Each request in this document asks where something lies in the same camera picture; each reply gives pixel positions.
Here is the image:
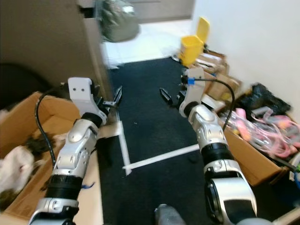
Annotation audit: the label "yellow rubbish bin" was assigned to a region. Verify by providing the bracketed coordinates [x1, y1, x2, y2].
[179, 17, 210, 67]

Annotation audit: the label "dark crumpled trash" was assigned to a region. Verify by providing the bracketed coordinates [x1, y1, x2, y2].
[28, 134, 57, 155]

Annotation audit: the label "cardboard box with trash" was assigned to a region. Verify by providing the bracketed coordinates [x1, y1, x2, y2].
[0, 91, 99, 221]

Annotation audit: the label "open cardboard box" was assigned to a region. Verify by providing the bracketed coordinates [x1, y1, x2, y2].
[190, 48, 244, 101]

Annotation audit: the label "white floor tape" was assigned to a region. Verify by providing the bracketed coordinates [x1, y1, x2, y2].
[115, 121, 200, 176]

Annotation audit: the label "grey-green stuffed bag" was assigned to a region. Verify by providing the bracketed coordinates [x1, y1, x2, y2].
[102, 0, 141, 43]

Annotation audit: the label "black plastic bag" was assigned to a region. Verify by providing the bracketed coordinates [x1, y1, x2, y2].
[244, 83, 292, 118]

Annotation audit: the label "black round-backed chair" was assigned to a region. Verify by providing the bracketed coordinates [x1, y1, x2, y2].
[0, 63, 45, 111]

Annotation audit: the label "grey-brown door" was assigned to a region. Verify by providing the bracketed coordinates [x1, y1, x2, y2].
[0, 0, 112, 108]

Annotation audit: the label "cardboard box of hangers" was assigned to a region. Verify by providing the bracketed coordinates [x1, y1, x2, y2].
[223, 120, 300, 187]

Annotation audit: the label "pink plastic clothes hangers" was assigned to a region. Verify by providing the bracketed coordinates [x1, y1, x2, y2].
[230, 107, 300, 160]

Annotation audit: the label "white crumpled plastic bag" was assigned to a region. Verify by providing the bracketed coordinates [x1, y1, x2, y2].
[0, 145, 34, 197]

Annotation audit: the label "grey robot right leg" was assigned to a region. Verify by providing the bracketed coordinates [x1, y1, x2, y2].
[154, 204, 188, 225]

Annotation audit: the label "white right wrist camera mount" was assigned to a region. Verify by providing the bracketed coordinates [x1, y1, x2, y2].
[183, 67, 205, 106]

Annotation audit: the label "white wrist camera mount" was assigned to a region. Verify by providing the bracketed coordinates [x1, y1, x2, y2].
[183, 67, 205, 106]
[68, 77, 103, 118]

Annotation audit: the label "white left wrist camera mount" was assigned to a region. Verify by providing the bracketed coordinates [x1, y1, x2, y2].
[68, 77, 103, 118]

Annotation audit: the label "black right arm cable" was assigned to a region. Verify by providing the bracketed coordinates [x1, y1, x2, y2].
[192, 77, 236, 133]

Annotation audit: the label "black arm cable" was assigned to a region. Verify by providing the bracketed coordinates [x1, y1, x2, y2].
[36, 84, 71, 175]
[192, 77, 236, 133]

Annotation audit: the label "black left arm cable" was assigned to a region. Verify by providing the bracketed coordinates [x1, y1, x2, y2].
[36, 84, 71, 175]

